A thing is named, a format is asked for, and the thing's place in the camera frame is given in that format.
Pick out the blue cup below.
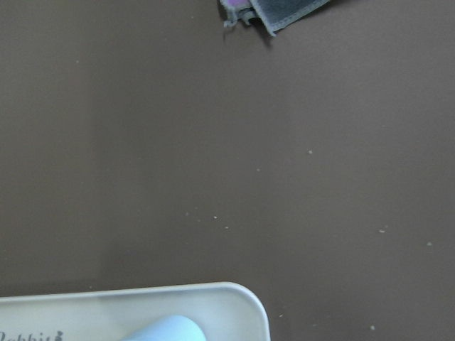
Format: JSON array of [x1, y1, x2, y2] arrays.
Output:
[[122, 315, 206, 341]]

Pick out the beige rabbit tray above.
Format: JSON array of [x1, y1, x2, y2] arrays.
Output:
[[1, 282, 271, 340]]

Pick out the grey folded cloth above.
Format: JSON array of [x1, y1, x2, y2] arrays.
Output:
[[219, 0, 330, 36]]

